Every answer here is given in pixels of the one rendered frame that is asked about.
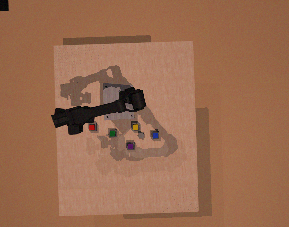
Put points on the red button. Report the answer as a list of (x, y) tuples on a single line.
[(92, 126)]

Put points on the green button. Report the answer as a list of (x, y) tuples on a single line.
[(112, 133)]

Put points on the yellow button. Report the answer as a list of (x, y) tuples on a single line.
[(135, 127)]

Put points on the purple button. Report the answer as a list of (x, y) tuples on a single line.
[(130, 145)]

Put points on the blue button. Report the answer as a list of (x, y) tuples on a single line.
[(155, 135)]

